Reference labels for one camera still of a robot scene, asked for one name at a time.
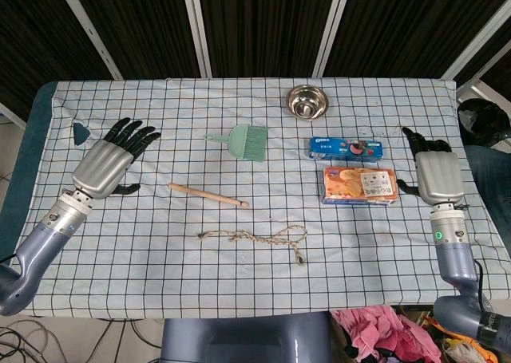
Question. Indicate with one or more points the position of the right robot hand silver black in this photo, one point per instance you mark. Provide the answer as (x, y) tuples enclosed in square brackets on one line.
[(439, 175)]

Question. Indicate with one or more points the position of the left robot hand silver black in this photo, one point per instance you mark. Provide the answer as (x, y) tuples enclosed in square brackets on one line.
[(97, 167)]

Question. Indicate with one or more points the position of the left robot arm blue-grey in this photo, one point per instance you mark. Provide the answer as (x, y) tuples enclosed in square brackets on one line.
[(40, 247)]

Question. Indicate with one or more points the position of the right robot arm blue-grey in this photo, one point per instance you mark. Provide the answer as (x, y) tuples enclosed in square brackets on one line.
[(455, 259)]

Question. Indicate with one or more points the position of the blue denim fabric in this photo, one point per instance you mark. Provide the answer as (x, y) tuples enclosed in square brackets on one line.
[(491, 179)]

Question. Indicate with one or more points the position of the teal table pad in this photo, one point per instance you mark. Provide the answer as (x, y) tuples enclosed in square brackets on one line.
[(36, 139)]

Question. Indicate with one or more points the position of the black plastic bag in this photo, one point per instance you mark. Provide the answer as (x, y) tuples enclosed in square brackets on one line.
[(485, 123)]

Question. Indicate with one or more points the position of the checkered light blue tablecloth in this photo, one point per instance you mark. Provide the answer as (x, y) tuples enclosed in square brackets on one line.
[(120, 99)]

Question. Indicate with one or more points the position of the orange biscuit package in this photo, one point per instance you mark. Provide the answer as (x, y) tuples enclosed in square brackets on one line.
[(359, 185)]

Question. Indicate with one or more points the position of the blue Oreo cookie box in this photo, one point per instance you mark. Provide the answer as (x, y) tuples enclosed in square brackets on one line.
[(343, 148)]

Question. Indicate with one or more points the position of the wooden stick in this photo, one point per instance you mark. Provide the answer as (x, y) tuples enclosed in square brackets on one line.
[(207, 195)]

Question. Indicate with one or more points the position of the stainless steel bowl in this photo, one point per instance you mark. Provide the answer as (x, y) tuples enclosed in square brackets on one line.
[(307, 99)]

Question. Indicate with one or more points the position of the green plastic hand brush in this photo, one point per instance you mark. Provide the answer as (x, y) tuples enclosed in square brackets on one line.
[(247, 141)]

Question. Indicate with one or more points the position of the pink cloth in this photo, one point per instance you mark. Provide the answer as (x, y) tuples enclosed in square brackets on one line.
[(379, 331)]

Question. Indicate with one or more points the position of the cardboard box of clutter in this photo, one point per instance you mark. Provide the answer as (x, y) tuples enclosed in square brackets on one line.
[(447, 347)]

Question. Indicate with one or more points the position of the blue-grey robot torso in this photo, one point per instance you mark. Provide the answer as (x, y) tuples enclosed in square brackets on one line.
[(239, 339)]

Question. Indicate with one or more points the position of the white aluminium partition post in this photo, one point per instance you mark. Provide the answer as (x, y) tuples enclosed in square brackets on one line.
[(479, 36), (195, 28), (331, 28), (88, 28)]

